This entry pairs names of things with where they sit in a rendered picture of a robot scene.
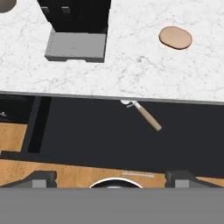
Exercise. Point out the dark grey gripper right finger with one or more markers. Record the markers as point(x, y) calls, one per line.
point(178, 176)

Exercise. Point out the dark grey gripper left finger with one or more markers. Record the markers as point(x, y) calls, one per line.
point(43, 177)

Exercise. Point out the black open drawer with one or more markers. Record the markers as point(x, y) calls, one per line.
point(116, 137)

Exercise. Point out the black and white round object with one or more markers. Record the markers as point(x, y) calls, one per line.
point(116, 182)

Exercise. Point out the black cupboard front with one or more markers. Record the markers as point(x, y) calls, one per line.
point(14, 109)

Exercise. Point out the brown oval bread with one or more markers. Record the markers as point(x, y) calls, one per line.
point(175, 37)

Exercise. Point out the black coffee machine, grey base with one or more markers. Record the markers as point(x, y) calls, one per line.
point(77, 35)

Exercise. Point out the grey round object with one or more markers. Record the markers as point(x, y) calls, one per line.
point(5, 4)

